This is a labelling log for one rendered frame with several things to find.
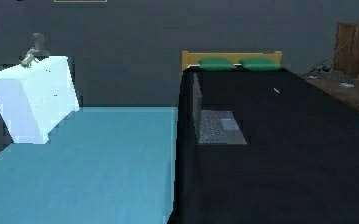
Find grey open laptop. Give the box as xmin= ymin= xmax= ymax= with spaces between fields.
xmin=192 ymin=72 xmax=248 ymax=146

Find white chest of drawers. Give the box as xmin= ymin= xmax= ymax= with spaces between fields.
xmin=0 ymin=55 xmax=81 ymax=145

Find green pillow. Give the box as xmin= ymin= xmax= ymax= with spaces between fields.
xmin=197 ymin=57 xmax=237 ymax=72
xmin=238 ymin=57 xmax=283 ymax=72

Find black bed with wooden headboard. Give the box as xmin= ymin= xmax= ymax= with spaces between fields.
xmin=167 ymin=50 xmax=359 ymax=224

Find brown wooden desk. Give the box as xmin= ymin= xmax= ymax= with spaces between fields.
xmin=302 ymin=11 xmax=359 ymax=119

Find small grey animal figurine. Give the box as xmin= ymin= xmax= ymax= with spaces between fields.
xmin=20 ymin=48 xmax=41 ymax=69

